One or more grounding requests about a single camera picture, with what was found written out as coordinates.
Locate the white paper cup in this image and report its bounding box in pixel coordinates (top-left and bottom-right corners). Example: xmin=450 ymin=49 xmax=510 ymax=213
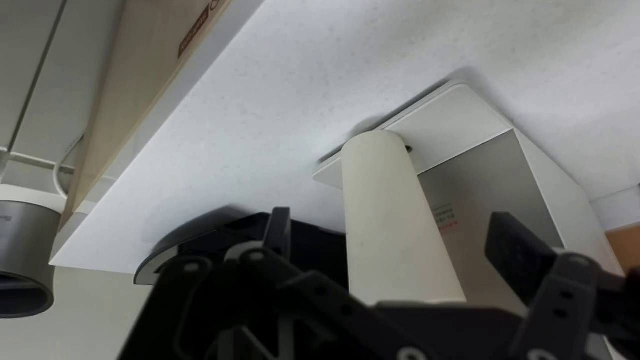
xmin=343 ymin=130 xmax=466 ymax=304

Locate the beige cabinet door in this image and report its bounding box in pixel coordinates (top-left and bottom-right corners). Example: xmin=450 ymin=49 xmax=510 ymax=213
xmin=0 ymin=0 xmax=125 ymax=163

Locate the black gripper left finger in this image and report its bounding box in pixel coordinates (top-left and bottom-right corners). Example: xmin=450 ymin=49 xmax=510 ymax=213
xmin=226 ymin=208 xmax=428 ymax=360

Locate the silver coffee maker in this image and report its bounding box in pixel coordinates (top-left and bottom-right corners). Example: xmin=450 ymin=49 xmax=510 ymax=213
xmin=317 ymin=81 xmax=620 ymax=312

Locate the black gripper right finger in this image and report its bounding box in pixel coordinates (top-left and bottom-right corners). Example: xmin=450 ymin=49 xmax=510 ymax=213
xmin=484 ymin=211 xmax=640 ymax=360

